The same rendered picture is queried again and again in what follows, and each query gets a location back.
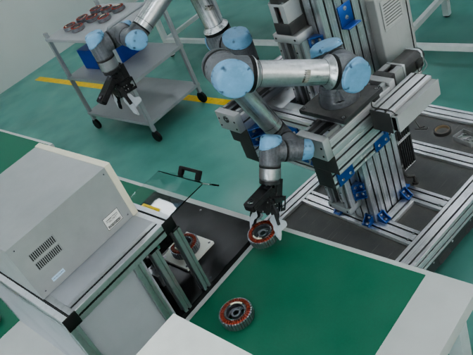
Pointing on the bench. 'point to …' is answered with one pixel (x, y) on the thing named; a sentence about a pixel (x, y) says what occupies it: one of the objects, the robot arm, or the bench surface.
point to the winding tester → (56, 215)
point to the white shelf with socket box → (187, 341)
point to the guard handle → (190, 171)
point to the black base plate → (235, 234)
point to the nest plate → (194, 254)
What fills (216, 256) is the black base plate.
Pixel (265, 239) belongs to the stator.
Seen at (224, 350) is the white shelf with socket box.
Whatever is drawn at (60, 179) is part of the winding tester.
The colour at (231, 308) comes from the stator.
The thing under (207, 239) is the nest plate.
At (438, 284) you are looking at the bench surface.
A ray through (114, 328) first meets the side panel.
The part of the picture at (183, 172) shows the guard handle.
